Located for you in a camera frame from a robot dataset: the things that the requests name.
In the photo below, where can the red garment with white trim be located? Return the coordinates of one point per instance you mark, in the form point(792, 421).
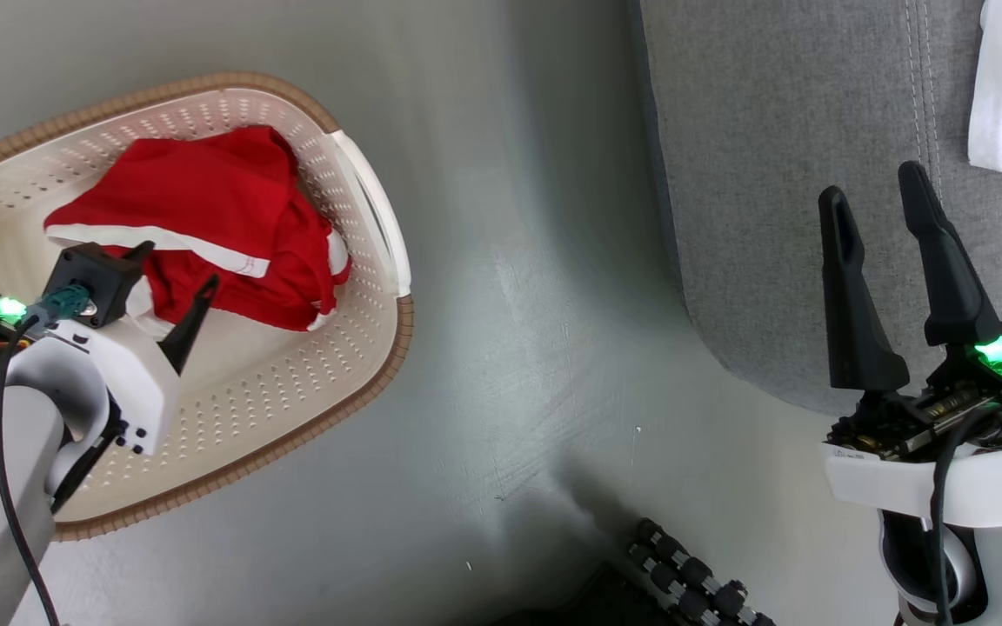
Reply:
point(205, 183)

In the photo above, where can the cream perforated laundry basket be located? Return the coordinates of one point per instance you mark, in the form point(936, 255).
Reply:
point(292, 391)

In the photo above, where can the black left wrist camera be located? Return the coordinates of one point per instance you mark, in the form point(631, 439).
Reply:
point(96, 274)

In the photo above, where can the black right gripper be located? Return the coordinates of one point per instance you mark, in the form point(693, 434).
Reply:
point(971, 391)

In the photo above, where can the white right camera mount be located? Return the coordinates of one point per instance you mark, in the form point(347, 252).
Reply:
point(988, 487)

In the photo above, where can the grey fabric sofa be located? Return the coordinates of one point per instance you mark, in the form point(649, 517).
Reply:
point(771, 130)

